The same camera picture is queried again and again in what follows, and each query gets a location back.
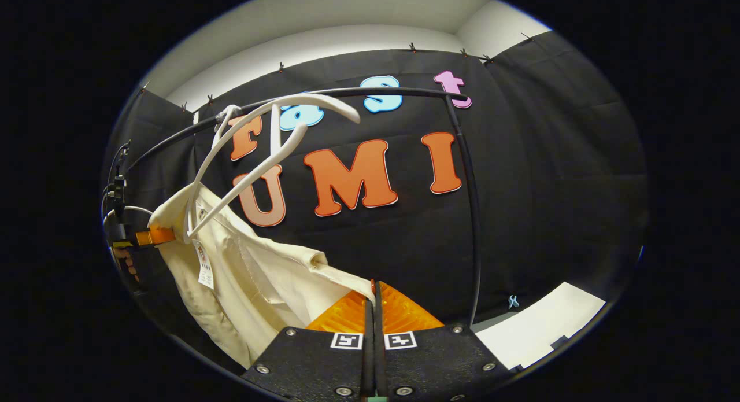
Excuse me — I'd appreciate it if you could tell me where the cream button jacket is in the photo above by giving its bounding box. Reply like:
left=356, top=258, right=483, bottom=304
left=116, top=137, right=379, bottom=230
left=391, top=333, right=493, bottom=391
left=147, top=182, right=376, bottom=369

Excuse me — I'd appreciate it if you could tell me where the black metal clothes rack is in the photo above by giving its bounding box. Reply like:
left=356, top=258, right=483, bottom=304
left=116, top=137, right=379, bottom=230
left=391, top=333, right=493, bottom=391
left=124, top=87, right=483, bottom=327

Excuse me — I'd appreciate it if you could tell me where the white flat board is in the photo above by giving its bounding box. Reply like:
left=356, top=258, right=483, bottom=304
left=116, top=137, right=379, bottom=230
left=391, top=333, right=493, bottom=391
left=474, top=282, right=606, bottom=371

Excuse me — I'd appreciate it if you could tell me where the row of small black clips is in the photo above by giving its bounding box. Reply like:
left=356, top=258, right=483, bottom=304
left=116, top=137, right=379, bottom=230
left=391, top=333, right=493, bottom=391
left=142, top=32, right=535, bottom=110

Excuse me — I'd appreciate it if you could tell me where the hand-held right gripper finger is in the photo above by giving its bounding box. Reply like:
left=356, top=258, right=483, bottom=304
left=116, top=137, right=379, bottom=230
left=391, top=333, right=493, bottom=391
left=375, top=281, right=509, bottom=400
left=240, top=281, right=375, bottom=400

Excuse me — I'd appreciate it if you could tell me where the black backdrop cloth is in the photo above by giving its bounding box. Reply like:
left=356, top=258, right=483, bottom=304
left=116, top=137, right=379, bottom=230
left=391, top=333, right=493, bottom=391
left=101, top=31, right=651, bottom=368

